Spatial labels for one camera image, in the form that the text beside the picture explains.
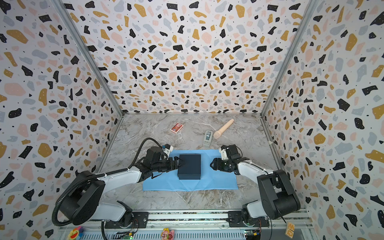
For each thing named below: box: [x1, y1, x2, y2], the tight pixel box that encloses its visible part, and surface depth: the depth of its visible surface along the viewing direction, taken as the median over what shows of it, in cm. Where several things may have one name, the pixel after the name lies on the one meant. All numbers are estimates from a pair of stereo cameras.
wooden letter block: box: [285, 222, 295, 239], surface depth 73 cm
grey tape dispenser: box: [203, 130, 213, 148], surface depth 105 cm
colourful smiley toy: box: [67, 226, 84, 240], surface depth 70 cm
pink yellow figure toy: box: [161, 227, 175, 240], surface depth 69 cm
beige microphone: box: [213, 118, 235, 140], surface depth 112 cm
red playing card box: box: [170, 122, 184, 134], surface depth 115 cm
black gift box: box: [177, 154, 201, 180], surface depth 85 cm
